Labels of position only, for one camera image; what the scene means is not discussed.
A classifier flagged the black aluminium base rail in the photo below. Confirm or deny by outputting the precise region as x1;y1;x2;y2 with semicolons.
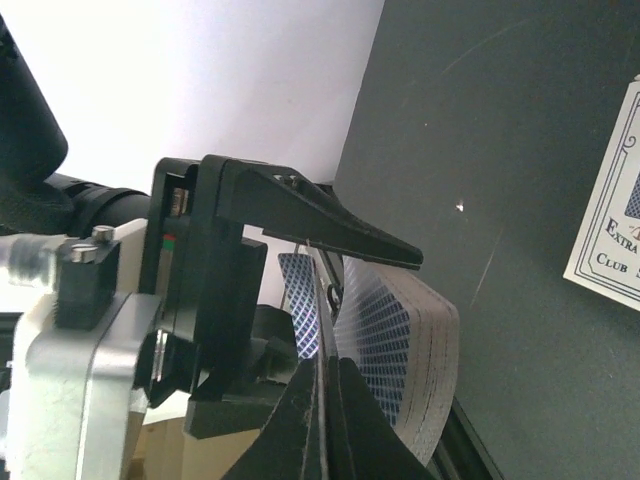
429;398;505;480

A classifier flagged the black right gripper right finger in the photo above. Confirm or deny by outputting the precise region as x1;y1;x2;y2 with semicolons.
327;357;433;480

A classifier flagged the white playing card box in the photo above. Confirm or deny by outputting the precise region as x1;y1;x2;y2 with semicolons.
563;78;639;310

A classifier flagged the card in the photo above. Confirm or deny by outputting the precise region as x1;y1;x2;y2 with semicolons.
277;252;333;480

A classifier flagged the blue backed card deck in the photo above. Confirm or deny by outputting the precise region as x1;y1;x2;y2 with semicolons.
334;258;460;463

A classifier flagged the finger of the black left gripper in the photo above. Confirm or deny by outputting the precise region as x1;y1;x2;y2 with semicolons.
184;336;298;440
201;155;423;270

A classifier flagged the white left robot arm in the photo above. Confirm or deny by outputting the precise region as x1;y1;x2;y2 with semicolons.
1;29;428;479

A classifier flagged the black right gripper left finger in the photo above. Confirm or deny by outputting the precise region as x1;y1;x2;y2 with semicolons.
224;359;325;480

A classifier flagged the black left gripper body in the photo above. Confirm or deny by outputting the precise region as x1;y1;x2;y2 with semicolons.
139;155;267;400

